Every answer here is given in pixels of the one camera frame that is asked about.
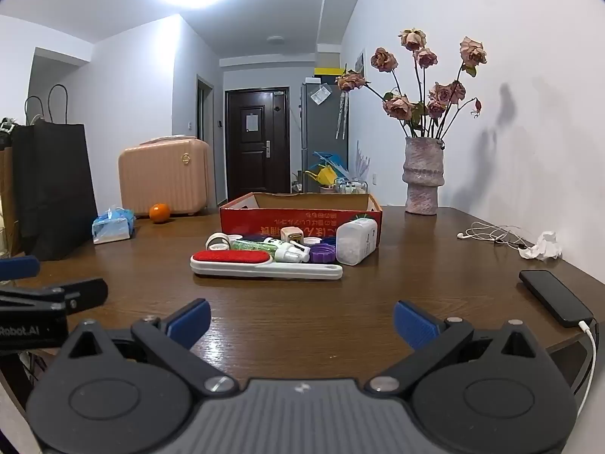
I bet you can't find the white hanging bundle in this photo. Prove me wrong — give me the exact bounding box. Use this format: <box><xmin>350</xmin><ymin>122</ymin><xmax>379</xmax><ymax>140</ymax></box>
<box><xmin>336</xmin><ymin>92</ymin><xmax>351</xmax><ymax>141</ymax></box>

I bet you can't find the blue white tissue pack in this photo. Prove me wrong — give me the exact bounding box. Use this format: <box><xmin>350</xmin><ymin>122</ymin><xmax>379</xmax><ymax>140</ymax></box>
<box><xmin>92</xmin><ymin>205</ymin><xmax>137</xmax><ymax>245</ymax></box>

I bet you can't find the bunch of dried roses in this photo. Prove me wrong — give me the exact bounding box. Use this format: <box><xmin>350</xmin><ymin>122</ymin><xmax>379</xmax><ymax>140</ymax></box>
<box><xmin>337</xmin><ymin>27</ymin><xmax>488</xmax><ymax>141</ymax></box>

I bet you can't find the pink grey ceramic vase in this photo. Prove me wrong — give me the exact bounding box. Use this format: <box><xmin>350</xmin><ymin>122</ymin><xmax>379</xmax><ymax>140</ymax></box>
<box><xmin>402</xmin><ymin>135</ymin><xmax>446</xmax><ymax>216</ymax></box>

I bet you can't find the red cardboard box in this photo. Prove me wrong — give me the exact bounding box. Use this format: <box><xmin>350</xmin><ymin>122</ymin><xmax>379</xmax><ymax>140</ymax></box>
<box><xmin>220</xmin><ymin>192</ymin><xmax>383</xmax><ymax>247</ymax></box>

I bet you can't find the white pump bottle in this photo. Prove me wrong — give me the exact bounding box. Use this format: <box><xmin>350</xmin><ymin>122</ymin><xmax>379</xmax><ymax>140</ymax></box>
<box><xmin>273</xmin><ymin>240</ymin><xmax>313</xmax><ymax>264</ymax></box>

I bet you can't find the red and white lint brush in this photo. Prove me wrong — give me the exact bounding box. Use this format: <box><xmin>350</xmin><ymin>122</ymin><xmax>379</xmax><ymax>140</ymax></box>
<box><xmin>190</xmin><ymin>250</ymin><xmax>343</xmax><ymax>281</ymax></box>

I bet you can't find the purple decorative plant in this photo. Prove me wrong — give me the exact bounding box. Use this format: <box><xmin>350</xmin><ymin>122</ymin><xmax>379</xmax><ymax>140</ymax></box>
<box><xmin>356</xmin><ymin>140</ymin><xmax>374</xmax><ymax>177</ymax></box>

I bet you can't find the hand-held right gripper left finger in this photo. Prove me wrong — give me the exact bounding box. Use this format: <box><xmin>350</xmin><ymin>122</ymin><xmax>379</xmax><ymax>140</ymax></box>
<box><xmin>57</xmin><ymin>299</ymin><xmax>239</xmax><ymax>398</ymax></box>

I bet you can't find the black paper bag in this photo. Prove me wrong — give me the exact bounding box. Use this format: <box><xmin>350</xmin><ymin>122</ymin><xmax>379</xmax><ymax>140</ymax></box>
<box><xmin>12</xmin><ymin>84</ymin><xmax>99</xmax><ymax>262</ymax></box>

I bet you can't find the pink suitcase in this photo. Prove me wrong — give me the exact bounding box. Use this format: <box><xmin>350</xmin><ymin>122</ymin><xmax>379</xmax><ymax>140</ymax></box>
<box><xmin>118</xmin><ymin>135</ymin><xmax>211</xmax><ymax>217</ymax></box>

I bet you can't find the white charging cable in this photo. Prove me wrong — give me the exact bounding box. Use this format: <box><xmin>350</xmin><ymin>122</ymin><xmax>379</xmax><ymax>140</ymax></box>
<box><xmin>569</xmin><ymin>319</ymin><xmax>597</xmax><ymax>399</ymax></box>

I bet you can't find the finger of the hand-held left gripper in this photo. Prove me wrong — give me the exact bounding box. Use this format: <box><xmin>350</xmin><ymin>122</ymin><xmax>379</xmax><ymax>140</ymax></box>
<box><xmin>0</xmin><ymin>255</ymin><xmax>41</xmax><ymax>280</ymax></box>
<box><xmin>0</xmin><ymin>277</ymin><xmax>109</xmax><ymax>315</ymax></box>

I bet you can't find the green tube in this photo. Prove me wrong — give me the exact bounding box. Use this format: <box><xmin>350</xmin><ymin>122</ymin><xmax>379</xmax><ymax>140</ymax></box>
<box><xmin>231</xmin><ymin>238</ymin><xmax>281</xmax><ymax>253</ymax></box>

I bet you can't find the grey interior door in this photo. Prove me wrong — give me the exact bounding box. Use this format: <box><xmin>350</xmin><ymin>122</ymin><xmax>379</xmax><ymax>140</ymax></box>
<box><xmin>197</xmin><ymin>74</ymin><xmax>216</xmax><ymax>205</ymax></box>

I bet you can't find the white translucent plastic container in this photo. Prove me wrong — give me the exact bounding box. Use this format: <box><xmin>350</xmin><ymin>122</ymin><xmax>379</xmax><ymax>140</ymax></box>
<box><xmin>335</xmin><ymin>218</ymin><xmax>380</xmax><ymax>266</ymax></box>

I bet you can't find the black smartphone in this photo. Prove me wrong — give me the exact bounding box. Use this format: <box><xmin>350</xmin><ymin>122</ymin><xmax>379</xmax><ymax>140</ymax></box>
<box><xmin>518</xmin><ymin>269</ymin><xmax>594</xmax><ymax>328</ymax></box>

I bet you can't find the metal storage rack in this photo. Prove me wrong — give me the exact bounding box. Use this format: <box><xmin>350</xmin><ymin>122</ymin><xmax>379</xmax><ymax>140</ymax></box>
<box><xmin>335</xmin><ymin>177</ymin><xmax>370</xmax><ymax>195</ymax></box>

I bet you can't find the purple blue plastic cap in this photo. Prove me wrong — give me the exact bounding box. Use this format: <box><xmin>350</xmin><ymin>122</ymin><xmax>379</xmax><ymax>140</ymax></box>
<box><xmin>309</xmin><ymin>243</ymin><xmax>338</xmax><ymax>264</ymax></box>

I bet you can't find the dark brown entrance door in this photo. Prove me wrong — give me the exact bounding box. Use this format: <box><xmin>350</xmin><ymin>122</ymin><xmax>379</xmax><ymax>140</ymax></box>
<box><xmin>225</xmin><ymin>86</ymin><xmax>290</xmax><ymax>195</ymax></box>

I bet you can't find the yellow watering can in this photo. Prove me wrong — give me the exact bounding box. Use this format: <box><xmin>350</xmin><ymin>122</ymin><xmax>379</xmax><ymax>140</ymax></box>
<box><xmin>305</xmin><ymin>163</ymin><xmax>339</xmax><ymax>188</ymax></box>

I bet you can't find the crumpled white tissue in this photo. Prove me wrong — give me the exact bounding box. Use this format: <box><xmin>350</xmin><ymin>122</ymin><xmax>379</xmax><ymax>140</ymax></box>
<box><xmin>518</xmin><ymin>231</ymin><xmax>563</xmax><ymax>261</ymax></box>

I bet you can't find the white cable with charger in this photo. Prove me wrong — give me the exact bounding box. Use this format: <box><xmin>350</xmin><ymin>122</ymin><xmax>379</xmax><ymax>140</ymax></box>
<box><xmin>456</xmin><ymin>221</ymin><xmax>536</xmax><ymax>249</ymax></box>

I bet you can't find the grey refrigerator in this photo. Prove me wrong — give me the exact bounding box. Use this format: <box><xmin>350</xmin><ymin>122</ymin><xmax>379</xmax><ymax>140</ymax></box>
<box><xmin>301</xmin><ymin>81</ymin><xmax>349</xmax><ymax>186</ymax></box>

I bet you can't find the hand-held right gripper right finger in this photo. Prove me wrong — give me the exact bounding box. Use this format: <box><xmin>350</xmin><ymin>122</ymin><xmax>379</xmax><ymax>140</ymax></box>
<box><xmin>365</xmin><ymin>300</ymin><xmax>544</xmax><ymax>397</ymax></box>

